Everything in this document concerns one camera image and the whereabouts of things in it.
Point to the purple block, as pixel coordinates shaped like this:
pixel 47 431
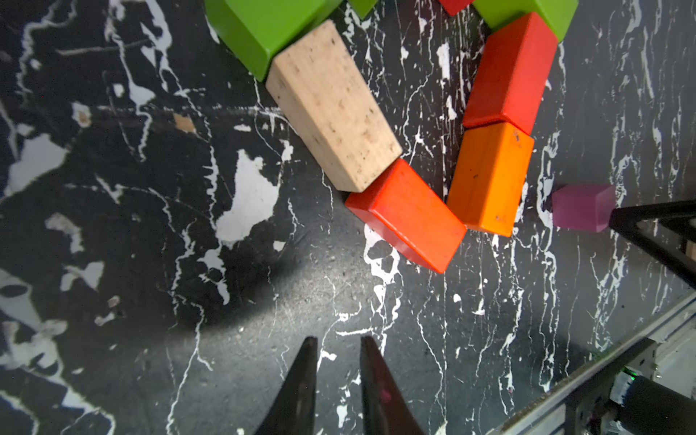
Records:
pixel 583 207

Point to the red block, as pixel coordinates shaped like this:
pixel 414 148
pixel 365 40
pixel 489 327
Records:
pixel 404 211
pixel 512 75
pixel 453 7

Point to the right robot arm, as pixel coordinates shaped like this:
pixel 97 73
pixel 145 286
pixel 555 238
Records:
pixel 645 407

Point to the orange block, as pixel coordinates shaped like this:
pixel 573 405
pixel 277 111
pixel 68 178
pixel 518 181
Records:
pixel 490 174

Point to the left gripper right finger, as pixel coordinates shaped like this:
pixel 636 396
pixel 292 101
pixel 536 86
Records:
pixel 385 410

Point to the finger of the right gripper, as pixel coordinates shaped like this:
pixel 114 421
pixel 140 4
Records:
pixel 655 236

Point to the natural wood block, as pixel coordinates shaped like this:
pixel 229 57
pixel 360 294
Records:
pixel 320 90

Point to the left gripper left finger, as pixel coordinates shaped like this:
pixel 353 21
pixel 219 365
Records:
pixel 293 411

